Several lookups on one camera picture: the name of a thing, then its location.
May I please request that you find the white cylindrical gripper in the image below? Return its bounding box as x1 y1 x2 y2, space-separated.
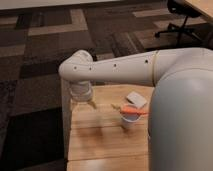
70 81 97 113

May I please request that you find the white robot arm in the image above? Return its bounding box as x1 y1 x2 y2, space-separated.
58 47 213 171

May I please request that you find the white sponge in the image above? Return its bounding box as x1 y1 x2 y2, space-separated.
126 91 147 108

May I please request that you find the orange carrot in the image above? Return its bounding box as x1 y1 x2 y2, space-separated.
112 105 147 115

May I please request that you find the small white cup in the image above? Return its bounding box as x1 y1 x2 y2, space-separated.
121 113 140 130

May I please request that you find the black office chair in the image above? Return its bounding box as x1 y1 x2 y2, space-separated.
154 0 207 46

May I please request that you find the wooden desk in background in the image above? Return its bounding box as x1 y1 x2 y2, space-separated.
184 0 213 21

